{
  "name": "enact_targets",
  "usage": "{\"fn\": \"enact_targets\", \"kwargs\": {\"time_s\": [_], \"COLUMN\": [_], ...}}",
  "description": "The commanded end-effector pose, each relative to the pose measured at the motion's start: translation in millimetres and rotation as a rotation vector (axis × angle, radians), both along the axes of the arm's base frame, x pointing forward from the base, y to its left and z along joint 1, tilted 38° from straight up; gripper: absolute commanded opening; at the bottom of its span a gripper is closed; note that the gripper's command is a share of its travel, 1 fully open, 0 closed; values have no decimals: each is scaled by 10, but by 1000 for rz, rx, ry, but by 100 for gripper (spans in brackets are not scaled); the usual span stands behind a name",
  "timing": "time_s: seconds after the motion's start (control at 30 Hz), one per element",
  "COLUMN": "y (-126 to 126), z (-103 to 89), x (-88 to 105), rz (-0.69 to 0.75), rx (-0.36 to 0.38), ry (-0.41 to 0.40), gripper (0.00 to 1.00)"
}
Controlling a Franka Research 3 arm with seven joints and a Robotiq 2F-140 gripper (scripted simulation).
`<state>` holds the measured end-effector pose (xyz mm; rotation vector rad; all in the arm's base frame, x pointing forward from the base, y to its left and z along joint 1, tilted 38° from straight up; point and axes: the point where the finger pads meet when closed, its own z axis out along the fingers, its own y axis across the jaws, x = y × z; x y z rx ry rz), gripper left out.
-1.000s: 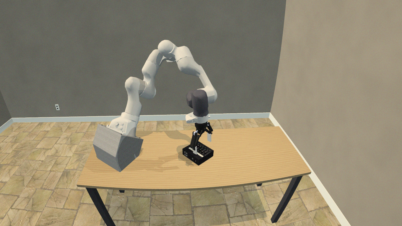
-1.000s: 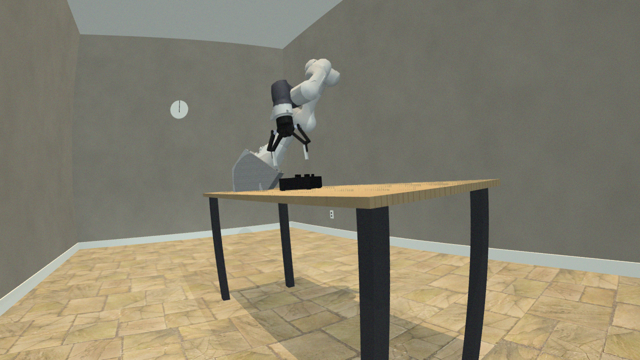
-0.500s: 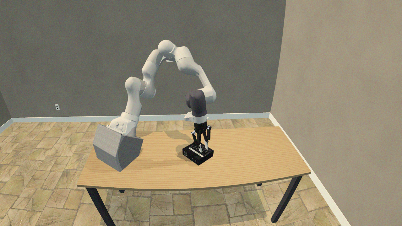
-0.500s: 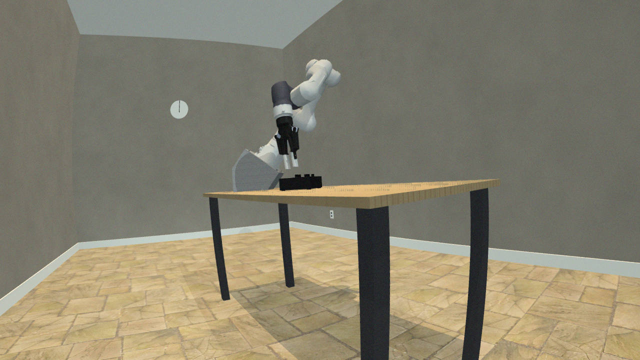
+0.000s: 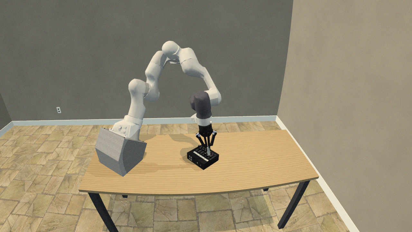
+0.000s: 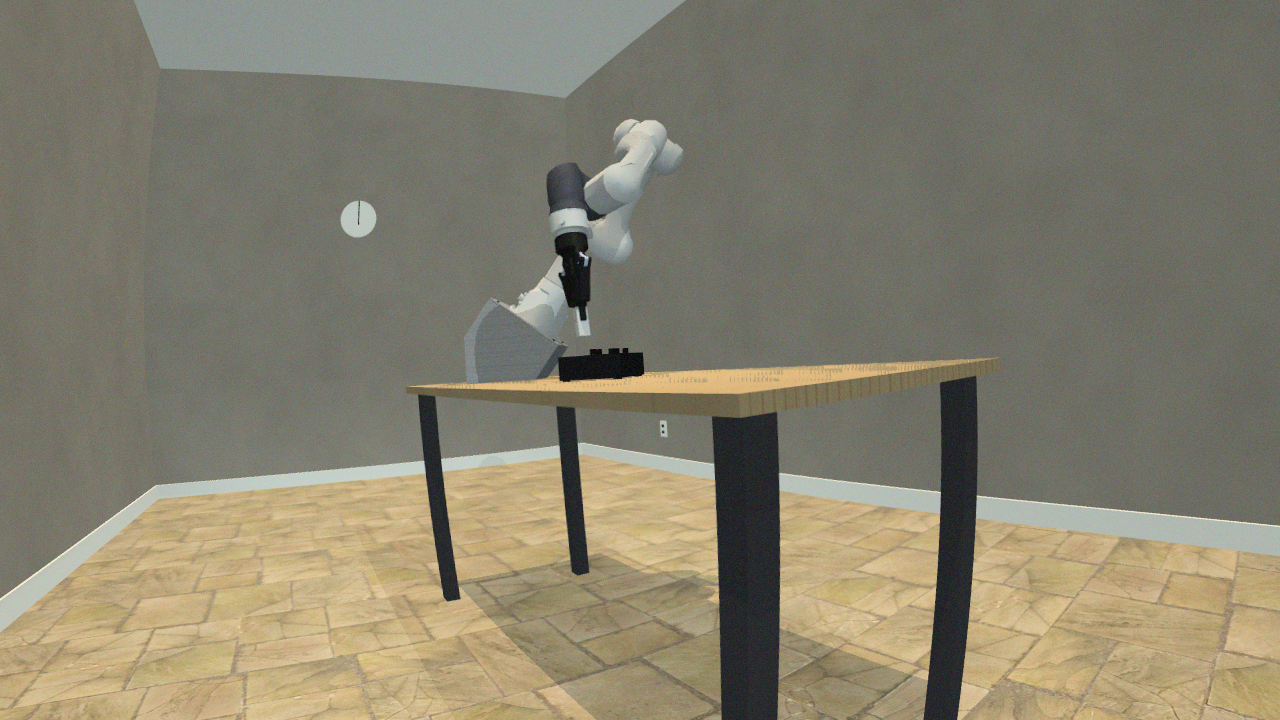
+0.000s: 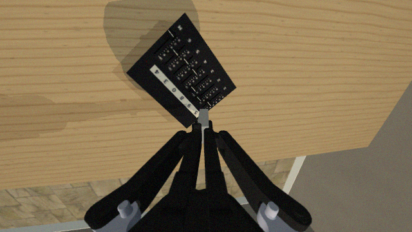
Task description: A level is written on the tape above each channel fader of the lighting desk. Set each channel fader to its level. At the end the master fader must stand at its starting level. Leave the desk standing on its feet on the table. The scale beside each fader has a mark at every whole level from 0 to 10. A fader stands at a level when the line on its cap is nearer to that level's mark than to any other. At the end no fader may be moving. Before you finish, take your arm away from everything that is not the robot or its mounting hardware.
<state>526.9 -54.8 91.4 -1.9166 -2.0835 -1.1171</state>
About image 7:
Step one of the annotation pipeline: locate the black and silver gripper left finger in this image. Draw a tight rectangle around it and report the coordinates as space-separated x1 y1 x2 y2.
84 109 204 232

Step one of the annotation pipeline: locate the black lighting desk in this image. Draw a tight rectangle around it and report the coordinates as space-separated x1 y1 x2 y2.
126 13 236 128

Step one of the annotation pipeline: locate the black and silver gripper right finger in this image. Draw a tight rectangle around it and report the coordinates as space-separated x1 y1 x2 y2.
203 109 312 232

